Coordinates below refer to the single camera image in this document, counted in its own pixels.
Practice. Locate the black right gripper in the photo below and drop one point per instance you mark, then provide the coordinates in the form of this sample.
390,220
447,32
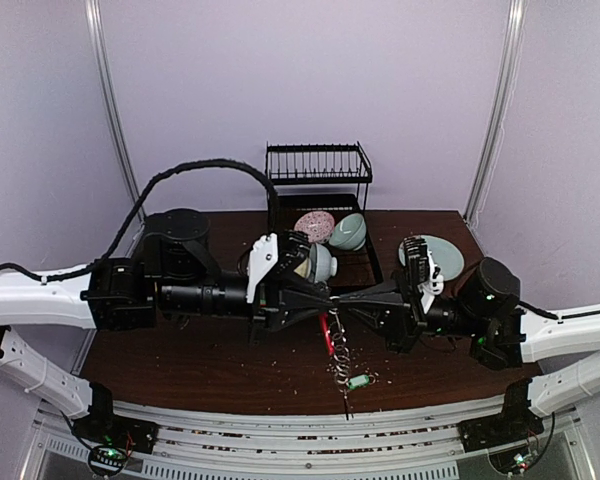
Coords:
406,310

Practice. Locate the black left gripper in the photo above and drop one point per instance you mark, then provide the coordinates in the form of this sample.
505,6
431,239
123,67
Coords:
273,301

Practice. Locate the large grey red keyring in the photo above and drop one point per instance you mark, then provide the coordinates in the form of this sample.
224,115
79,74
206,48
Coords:
340,360

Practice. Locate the green tag key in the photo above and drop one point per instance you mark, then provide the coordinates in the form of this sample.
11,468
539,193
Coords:
362,380

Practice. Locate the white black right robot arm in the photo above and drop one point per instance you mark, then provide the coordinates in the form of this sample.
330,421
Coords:
504,331

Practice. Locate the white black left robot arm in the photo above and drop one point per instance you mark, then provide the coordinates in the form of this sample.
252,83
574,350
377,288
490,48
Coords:
171,272

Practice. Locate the blue yellow patterned bowl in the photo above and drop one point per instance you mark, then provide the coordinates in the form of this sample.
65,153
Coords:
305,269

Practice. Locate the grey blue ribbed bowl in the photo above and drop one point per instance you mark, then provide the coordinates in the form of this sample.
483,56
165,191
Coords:
323,264

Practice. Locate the light blue flower plate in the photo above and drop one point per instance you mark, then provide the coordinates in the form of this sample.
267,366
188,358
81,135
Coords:
447,256

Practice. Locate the green celadon bowl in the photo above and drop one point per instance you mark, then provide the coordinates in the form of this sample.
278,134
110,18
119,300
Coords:
350,233

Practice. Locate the pink patterned bowl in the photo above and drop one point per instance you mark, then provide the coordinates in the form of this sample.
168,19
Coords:
317,225

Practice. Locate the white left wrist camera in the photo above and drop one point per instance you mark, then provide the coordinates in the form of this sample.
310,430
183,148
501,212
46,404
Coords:
263,256

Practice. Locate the black wire dish rack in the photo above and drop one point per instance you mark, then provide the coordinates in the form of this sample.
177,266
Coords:
326,177

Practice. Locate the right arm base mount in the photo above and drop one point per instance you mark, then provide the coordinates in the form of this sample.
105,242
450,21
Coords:
500,435

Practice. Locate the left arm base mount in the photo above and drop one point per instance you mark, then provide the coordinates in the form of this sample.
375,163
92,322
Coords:
110,448

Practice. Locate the right aluminium frame post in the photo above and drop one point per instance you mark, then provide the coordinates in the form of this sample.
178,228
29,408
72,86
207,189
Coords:
505,86

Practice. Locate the aluminium frame post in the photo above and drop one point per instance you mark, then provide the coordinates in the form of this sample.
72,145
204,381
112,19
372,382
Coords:
98,41
505,86

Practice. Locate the left aluminium frame post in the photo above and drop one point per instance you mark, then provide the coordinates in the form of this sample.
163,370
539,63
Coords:
98,41

